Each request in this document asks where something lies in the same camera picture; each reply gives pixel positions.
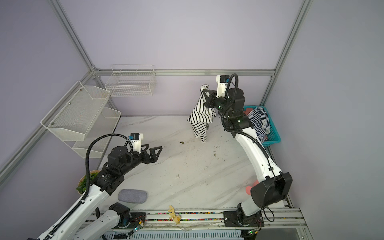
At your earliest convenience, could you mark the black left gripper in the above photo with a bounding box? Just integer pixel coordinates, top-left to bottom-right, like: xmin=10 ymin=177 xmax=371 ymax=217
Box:
xmin=120 ymin=144 xmax=162 ymax=176

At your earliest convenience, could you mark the aluminium frame rail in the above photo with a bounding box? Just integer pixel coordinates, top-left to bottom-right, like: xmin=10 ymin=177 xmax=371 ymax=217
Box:
xmin=94 ymin=69 xmax=276 ymax=77

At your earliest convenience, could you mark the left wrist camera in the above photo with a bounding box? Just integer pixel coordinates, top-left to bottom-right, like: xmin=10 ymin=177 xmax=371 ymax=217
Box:
xmin=129 ymin=133 xmax=144 ymax=153

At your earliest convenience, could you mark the black white striped tank top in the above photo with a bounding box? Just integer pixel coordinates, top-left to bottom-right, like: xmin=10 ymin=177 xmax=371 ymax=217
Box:
xmin=188 ymin=85 xmax=216 ymax=143

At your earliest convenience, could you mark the teal plastic basket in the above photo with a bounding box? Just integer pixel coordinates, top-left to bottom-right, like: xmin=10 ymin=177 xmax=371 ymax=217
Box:
xmin=244 ymin=106 xmax=281 ymax=147

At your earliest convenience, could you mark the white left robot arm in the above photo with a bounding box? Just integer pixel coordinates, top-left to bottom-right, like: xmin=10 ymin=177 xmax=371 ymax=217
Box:
xmin=38 ymin=145 xmax=163 ymax=240

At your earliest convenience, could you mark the yellow banana toy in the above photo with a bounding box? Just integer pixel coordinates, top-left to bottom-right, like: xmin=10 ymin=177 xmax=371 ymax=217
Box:
xmin=168 ymin=205 xmax=182 ymax=225

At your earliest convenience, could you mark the navy striped tank top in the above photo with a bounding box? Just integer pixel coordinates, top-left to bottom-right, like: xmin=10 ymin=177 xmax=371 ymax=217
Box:
xmin=248 ymin=107 xmax=271 ymax=143

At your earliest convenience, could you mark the white mesh two-tier shelf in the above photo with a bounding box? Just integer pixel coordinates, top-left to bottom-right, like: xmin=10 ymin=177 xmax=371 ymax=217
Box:
xmin=41 ymin=81 xmax=121 ymax=159

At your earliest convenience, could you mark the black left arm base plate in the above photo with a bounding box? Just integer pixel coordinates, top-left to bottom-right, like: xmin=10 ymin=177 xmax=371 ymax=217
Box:
xmin=118 ymin=212 xmax=147 ymax=229

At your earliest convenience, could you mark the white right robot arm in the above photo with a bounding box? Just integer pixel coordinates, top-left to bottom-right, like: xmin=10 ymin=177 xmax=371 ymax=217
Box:
xmin=202 ymin=88 xmax=293 ymax=226

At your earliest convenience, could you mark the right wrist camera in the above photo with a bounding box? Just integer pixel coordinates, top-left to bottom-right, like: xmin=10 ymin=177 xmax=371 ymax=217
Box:
xmin=216 ymin=75 xmax=230 ymax=98

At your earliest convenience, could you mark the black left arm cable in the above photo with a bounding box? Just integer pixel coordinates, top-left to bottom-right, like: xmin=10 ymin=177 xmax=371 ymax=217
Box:
xmin=80 ymin=133 xmax=130 ymax=202

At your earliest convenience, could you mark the red tank top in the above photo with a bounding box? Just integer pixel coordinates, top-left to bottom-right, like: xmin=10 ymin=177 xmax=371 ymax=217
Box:
xmin=244 ymin=108 xmax=255 ymax=116

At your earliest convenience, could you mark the potted green plant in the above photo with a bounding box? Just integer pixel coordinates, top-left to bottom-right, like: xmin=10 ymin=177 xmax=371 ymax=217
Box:
xmin=76 ymin=170 xmax=100 ymax=195

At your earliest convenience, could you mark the white wire wall basket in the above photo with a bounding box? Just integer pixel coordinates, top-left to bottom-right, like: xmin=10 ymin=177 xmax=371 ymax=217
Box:
xmin=105 ymin=65 xmax=157 ymax=97

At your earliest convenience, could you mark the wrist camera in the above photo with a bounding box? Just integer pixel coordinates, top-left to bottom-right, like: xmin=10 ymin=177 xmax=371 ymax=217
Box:
xmin=216 ymin=75 xmax=230 ymax=98
xmin=129 ymin=133 xmax=144 ymax=153

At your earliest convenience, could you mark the grey felt pouch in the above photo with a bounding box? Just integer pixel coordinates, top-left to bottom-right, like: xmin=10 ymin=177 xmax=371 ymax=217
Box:
xmin=118 ymin=189 xmax=148 ymax=204

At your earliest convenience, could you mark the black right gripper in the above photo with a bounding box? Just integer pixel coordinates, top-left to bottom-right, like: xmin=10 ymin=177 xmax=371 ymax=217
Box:
xmin=200 ymin=88 xmax=230 ymax=119

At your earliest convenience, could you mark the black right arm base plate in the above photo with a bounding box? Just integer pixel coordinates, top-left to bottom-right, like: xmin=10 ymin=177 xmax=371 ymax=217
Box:
xmin=223 ymin=211 xmax=265 ymax=227

